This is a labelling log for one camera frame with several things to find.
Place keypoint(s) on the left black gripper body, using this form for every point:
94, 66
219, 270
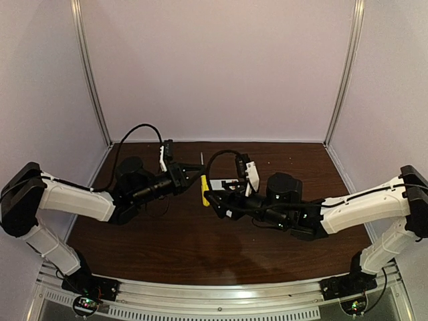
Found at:
177, 175

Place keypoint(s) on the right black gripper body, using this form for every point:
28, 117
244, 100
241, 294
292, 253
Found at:
220, 201

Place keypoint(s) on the white remote control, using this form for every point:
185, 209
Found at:
227, 184

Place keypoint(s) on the yellow handled screwdriver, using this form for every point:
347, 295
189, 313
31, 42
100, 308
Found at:
204, 187

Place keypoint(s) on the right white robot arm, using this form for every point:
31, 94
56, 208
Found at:
403, 198

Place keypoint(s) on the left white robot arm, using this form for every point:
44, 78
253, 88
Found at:
31, 189

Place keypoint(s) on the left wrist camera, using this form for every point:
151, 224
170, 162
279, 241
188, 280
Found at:
166, 155

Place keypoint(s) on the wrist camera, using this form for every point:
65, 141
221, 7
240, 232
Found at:
166, 155
247, 170

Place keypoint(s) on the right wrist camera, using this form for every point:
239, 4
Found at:
247, 170

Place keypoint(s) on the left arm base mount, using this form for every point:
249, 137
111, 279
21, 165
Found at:
92, 292

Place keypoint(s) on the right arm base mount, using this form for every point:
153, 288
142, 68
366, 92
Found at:
351, 290

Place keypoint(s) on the front aluminium rail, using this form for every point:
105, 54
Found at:
301, 300

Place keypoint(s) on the left aluminium frame post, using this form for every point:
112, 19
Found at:
77, 15

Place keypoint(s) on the aluminium frame post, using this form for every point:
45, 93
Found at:
351, 54
77, 15

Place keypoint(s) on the right aluminium frame post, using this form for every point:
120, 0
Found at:
351, 54

